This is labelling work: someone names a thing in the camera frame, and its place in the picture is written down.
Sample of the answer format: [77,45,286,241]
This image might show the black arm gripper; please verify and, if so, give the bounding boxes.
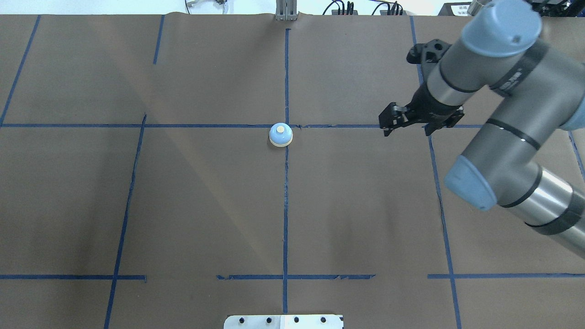
[378,84,465,137]

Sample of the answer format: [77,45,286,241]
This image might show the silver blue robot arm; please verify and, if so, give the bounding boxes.
[378,0,585,257]

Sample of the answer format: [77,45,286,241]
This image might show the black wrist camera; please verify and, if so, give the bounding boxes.
[406,39,452,70]

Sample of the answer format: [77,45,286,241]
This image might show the black plugs and cables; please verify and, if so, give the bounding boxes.
[322,0,405,16]

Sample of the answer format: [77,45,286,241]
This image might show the aluminium frame post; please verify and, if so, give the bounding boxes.
[275,0,298,21]

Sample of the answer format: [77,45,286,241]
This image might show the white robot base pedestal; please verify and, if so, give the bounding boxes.
[223,314,345,329]

